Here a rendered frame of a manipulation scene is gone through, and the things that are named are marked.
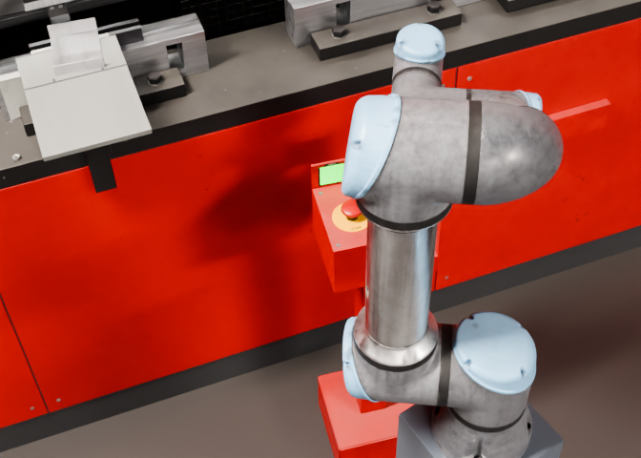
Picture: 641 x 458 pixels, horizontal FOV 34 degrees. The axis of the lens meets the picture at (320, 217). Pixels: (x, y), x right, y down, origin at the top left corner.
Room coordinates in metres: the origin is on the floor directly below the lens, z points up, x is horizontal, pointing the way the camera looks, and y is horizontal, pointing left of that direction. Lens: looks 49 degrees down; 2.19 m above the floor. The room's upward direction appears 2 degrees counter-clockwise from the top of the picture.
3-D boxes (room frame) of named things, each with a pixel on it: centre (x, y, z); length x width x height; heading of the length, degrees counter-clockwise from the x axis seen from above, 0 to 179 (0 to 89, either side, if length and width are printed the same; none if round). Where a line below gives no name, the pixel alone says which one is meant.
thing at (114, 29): (1.49, 0.41, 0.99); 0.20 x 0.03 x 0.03; 109
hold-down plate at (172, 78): (1.44, 0.39, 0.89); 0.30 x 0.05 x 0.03; 109
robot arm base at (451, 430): (0.80, -0.24, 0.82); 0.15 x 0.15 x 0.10
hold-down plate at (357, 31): (1.62, -0.14, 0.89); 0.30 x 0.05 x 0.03; 109
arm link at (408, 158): (0.82, -0.10, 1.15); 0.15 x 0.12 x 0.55; 82
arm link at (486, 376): (0.81, -0.23, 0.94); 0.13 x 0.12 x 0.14; 82
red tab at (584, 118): (1.67, -0.57, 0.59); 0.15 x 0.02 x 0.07; 109
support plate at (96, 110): (1.34, 0.40, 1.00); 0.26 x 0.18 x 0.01; 19
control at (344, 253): (1.25, -0.10, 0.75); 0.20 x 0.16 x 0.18; 103
